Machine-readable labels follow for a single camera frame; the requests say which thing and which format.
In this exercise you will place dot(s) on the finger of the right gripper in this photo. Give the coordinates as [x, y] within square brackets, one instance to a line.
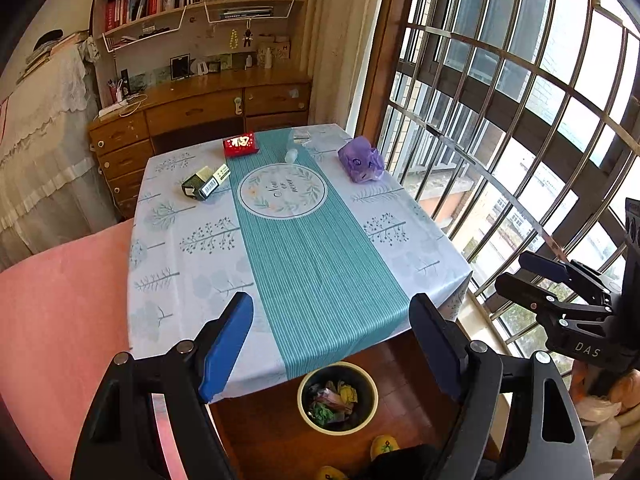
[551, 270]
[531, 297]

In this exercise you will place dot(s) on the blue trash bin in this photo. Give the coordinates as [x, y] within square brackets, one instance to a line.
[321, 385]

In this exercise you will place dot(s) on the purple tissue pack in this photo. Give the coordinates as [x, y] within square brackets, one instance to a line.
[361, 161]

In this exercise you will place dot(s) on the green paper scraps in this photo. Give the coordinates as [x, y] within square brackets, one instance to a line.
[322, 414]

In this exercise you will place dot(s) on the left yellow slipper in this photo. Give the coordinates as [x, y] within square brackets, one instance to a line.
[329, 473]

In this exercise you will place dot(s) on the wooden desk with drawers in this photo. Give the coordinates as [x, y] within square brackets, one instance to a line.
[192, 111]

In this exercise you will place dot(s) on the black picture frame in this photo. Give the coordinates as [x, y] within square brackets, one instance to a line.
[180, 67]

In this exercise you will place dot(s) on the pink bed cover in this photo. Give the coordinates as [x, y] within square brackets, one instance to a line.
[63, 318]

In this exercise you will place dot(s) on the metal window grille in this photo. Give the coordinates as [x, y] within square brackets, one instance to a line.
[514, 124]

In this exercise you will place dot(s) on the lace covered furniture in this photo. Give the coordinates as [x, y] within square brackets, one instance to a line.
[51, 190]

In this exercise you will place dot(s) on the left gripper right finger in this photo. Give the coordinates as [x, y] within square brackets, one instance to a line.
[442, 343]

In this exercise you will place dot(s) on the yellow paper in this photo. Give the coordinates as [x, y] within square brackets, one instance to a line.
[347, 393]

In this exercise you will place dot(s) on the clear plastic bottle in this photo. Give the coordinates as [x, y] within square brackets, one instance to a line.
[299, 139]

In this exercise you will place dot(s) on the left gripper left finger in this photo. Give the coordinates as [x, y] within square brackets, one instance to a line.
[220, 343]

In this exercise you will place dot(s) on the black trouser legs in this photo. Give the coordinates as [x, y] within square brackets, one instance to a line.
[406, 463]

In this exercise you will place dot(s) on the red envelope box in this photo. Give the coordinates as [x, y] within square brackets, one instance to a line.
[242, 145]

